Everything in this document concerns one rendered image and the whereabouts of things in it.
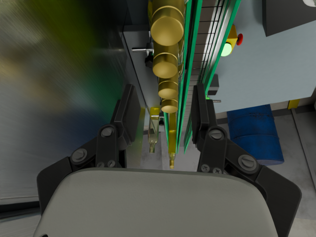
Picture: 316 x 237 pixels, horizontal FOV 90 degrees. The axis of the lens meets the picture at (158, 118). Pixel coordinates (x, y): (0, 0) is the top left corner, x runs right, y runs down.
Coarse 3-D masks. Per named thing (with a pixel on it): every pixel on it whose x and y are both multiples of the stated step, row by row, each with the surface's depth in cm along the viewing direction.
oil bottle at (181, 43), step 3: (183, 36) 28; (183, 39) 28; (153, 42) 28; (180, 42) 27; (183, 42) 28; (153, 45) 29; (180, 45) 27; (183, 45) 28; (180, 48) 27; (183, 48) 28; (180, 51) 28; (183, 51) 29; (180, 54) 28; (183, 54) 30; (180, 57) 29; (183, 57) 31; (180, 60) 29; (180, 63) 30
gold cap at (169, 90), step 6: (162, 78) 26; (168, 78) 26; (174, 78) 26; (162, 84) 26; (168, 84) 25; (174, 84) 26; (162, 90) 26; (168, 90) 25; (174, 90) 25; (162, 96) 27; (168, 96) 27; (174, 96) 27
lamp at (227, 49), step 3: (228, 42) 56; (225, 45) 55; (228, 45) 55; (225, 48) 55; (228, 48) 55; (222, 51) 56; (225, 51) 56; (228, 51) 56; (222, 54) 57; (225, 54) 57; (228, 54) 57
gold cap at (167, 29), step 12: (156, 0) 16; (168, 0) 15; (180, 0) 16; (156, 12) 15; (168, 12) 15; (180, 12) 15; (156, 24) 15; (168, 24) 15; (180, 24) 15; (156, 36) 16; (168, 36) 16; (180, 36) 16
